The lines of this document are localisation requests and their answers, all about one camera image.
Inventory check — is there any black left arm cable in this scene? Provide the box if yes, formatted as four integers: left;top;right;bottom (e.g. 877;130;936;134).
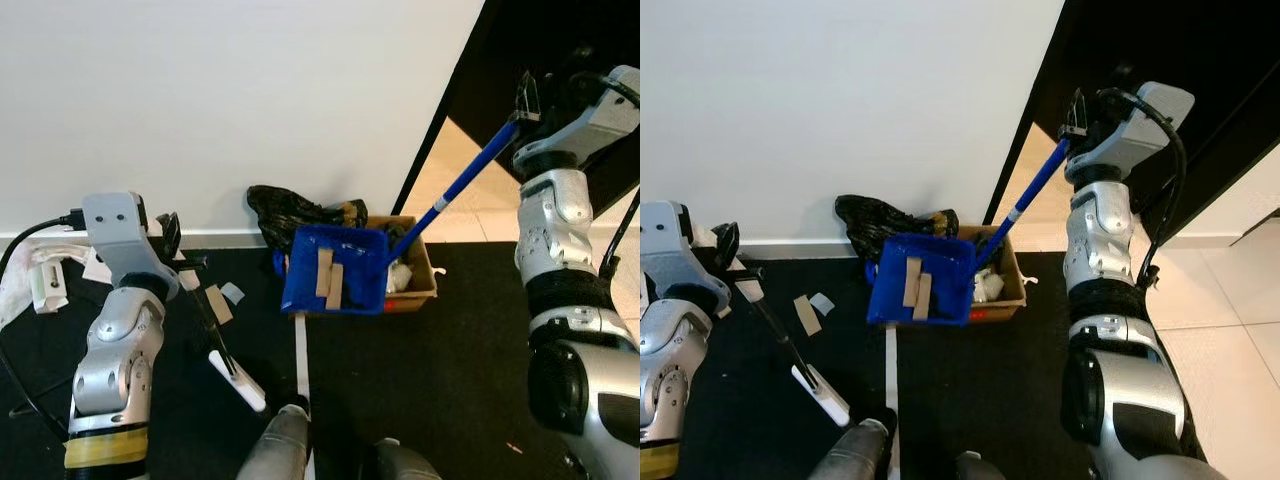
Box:
0;211;87;443

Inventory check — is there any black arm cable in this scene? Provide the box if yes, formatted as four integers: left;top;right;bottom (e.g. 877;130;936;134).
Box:
1100;86;1191;293
573;66;641;285
0;211;87;443

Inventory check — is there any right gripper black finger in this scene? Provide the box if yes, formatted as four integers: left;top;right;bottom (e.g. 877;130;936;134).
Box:
1062;88;1091;141
514;71;543;127

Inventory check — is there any black plastic bag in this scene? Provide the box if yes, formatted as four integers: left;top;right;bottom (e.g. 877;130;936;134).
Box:
834;192;960;264
246;184;370;254

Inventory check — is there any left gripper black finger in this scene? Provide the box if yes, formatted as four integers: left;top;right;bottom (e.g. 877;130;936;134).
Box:
157;210;183;261
712;221;743;273

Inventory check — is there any white floor tape strip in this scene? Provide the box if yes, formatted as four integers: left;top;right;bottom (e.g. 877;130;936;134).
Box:
884;324;899;413
294;311;312;413

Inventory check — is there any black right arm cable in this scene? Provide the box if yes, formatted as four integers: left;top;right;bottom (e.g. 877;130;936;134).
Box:
1100;86;1191;293
573;66;641;285

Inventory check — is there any white power adapter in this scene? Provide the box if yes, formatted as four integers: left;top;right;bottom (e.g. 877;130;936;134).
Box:
29;261;67;315

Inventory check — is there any grey robot leg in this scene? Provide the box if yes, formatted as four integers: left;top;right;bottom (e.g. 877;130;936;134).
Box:
954;450;1007;480
236;402;314;480
807;417;894;480
371;437;442;480

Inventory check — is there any grey robot left leg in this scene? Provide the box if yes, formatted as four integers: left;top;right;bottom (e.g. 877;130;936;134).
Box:
236;402;314;480
807;417;894;480

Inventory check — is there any white crumpled cloth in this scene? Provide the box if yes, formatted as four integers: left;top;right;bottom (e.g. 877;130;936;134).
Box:
0;227;113;329

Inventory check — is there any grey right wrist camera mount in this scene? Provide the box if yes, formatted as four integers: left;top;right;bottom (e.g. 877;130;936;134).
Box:
1074;82;1197;182
513;65;641;173

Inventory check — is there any blue long-handled dustpan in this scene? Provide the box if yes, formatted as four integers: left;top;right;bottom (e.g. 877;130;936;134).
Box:
865;136;1071;328
281;118;523;317

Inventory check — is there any black door frame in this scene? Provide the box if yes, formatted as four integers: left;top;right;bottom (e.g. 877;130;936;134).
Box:
394;0;641;217
984;0;1280;243

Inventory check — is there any brown cardboard box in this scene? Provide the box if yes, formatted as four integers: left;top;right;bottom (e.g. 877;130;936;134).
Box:
952;224;1029;324
362;214;439;314

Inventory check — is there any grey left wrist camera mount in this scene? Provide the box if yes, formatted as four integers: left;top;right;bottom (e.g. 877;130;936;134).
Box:
81;191;153;285
640;199;696;303

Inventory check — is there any black broom with white head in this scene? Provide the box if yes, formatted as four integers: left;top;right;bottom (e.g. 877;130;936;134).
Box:
176;258;269;414
738;268;852;429

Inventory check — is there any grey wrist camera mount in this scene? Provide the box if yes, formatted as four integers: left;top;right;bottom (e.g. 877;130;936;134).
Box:
81;191;153;285
1074;82;1197;182
513;65;641;173
640;199;696;303

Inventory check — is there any tan cardboard scrap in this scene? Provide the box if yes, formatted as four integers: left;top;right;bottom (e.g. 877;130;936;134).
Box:
794;294;824;337
204;284;235;325

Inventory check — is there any black floor mat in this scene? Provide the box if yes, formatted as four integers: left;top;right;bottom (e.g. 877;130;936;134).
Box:
0;246;623;480
690;252;1206;480

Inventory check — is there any grey robot right leg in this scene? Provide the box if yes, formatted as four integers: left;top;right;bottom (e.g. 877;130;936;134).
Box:
371;437;442;480
954;450;1007;480

